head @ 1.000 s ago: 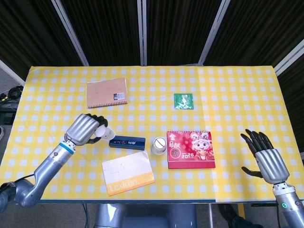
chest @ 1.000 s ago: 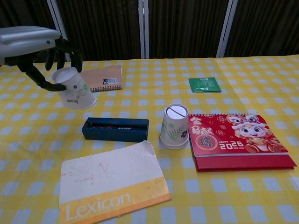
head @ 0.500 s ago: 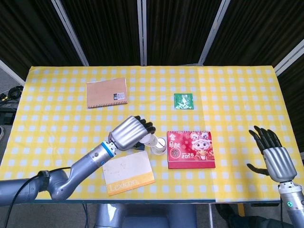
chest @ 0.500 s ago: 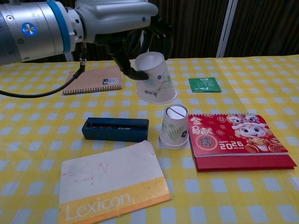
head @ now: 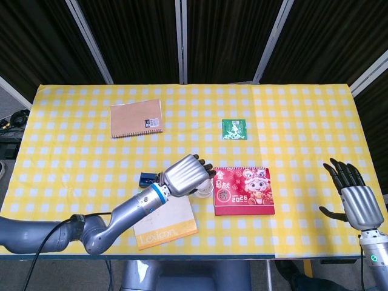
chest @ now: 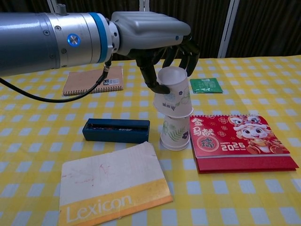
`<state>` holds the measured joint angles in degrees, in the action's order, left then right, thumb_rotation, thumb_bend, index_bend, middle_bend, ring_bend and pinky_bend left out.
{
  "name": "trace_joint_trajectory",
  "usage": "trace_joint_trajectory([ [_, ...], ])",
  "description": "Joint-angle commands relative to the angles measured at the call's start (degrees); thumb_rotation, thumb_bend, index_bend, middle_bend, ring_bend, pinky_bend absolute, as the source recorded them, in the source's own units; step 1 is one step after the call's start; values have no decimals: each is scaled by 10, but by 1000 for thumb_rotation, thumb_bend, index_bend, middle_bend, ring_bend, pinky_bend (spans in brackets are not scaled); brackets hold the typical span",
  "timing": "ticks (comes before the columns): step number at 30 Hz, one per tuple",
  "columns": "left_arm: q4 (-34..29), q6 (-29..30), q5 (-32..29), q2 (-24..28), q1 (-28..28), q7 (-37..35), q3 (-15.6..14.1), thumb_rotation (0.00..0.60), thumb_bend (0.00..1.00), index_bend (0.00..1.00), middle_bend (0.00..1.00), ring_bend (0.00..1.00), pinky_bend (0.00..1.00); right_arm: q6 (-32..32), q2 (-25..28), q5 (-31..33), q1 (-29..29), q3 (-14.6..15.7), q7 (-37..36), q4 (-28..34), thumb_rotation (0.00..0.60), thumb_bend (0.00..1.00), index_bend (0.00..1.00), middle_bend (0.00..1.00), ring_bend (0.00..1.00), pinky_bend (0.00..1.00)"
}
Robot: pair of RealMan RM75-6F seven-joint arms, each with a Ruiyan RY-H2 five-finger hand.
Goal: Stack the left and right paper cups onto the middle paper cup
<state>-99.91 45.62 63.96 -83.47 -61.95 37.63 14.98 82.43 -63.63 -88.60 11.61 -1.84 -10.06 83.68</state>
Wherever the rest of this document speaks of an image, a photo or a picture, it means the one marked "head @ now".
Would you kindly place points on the brown spiral notebook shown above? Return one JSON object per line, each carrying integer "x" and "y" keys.
{"x": 133, "y": 118}

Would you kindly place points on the grey robot torso base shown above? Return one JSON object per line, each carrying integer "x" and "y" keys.
{"x": 182, "y": 276}

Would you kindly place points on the black flat box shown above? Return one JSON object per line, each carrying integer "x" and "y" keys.
{"x": 9, "y": 150}

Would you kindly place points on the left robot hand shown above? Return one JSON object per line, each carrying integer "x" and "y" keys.
{"x": 185, "y": 175}

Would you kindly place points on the yellow checkered tablecloth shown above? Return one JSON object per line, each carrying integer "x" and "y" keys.
{"x": 194, "y": 145}

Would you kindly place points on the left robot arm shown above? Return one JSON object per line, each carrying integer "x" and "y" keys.
{"x": 127, "y": 209}

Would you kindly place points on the white table leg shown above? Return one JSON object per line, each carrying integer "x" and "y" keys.
{"x": 269, "y": 274}

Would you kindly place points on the silver partition frame post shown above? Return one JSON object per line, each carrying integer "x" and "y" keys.
{"x": 15, "y": 92}
{"x": 369, "y": 75}
{"x": 272, "y": 42}
{"x": 89, "y": 42}
{"x": 181, "y": 42}

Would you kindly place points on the dark blue long box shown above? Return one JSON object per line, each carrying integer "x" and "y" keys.
{"x": 147, "y": 179}

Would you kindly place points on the white yellow Lexicon book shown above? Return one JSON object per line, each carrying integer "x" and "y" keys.
{"x": 169, "y": 224}

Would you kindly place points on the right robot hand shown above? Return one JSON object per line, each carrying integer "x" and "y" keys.
{"x": 360, "y": 206}

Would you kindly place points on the red 2026 desk calendar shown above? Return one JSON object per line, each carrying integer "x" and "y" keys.
{"x": 242, "y": 194}

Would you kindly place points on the green printed packet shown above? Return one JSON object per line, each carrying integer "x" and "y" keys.
{"x": 235, "y": 130}

